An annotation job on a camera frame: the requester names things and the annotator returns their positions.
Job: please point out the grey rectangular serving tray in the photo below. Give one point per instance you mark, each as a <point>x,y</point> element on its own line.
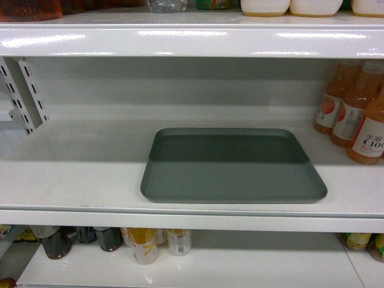
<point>230,165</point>

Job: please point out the white yellow drink can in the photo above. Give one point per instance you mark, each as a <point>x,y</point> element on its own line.
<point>179,241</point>

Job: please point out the white metal store shelf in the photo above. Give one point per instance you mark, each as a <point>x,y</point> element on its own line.
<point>90,91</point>

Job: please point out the orange juice bottle back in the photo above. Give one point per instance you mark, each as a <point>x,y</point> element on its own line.
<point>343,80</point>

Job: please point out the orange juice bottle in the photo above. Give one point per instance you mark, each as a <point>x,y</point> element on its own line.
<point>367,144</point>
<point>343,80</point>
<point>357,96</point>

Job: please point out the dark soy sauce bottle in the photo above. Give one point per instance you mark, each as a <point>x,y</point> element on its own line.
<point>55,242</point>

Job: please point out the orange juice bottle front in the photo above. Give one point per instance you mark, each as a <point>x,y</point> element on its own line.
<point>367,144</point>

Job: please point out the orange juice bottle middle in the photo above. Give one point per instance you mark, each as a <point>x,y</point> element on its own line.
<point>357,96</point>

